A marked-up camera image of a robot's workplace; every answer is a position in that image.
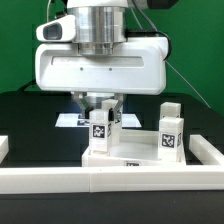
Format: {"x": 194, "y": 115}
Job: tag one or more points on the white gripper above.
{"x": 136, "y": 66}

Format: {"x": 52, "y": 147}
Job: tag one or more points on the white square tabletop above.
{"x": 136, "y": 148}

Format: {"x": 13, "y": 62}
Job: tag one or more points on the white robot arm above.
{"x": 90, "y": 53}

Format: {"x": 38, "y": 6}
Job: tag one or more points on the white U-shaped obstacle fence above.
{"x": 106, "y": 179}

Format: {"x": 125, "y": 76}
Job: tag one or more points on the white marker base plate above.
{"x": 75, "y": 120}

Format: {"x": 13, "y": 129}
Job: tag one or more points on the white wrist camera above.
{"x": 59, "y": 30}

